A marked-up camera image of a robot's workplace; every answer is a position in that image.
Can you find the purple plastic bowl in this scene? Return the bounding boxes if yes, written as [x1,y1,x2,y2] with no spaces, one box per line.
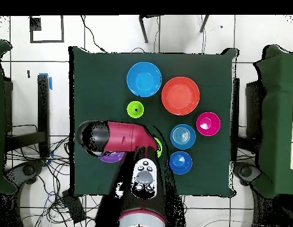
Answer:
[97,151,126,164]

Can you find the green plastic cup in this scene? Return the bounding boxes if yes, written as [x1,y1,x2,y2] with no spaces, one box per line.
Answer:
[126,100,145,119]

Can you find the small ribbed green bowl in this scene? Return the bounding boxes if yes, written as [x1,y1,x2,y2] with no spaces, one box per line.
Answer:
[153,137,164,158]

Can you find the ribbed light blue bowl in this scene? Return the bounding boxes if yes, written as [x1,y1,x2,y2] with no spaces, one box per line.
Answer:
[170,124,197,150]

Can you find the orange plastic bowl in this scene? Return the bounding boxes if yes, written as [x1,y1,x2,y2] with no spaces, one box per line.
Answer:
[161,76,201,116]

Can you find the large light blue bowl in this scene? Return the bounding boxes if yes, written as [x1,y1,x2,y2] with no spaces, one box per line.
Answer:
[126,61,163,98]

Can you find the dark blue bowl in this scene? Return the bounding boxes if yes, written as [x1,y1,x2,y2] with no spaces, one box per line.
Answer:
[169,151,193,176]

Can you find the pink plastic bowl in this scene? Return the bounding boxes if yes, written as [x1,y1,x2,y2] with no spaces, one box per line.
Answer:
[196,111,221,137]

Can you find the dark green table cloth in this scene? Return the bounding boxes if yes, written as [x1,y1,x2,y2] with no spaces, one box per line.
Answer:
[68,46,239,198]

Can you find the black metal chair legs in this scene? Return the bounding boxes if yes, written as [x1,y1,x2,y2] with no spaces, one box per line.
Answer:
[138,14,210,44]

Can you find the black power strip box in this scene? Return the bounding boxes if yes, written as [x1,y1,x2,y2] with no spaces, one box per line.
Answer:
[62,189,87,224]

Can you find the black floor cable with plug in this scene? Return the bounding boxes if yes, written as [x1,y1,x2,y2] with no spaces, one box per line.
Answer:
[80,15,107,53]

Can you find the black stand post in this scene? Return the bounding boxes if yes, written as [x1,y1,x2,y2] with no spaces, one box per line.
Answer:
[37,74,51,158]

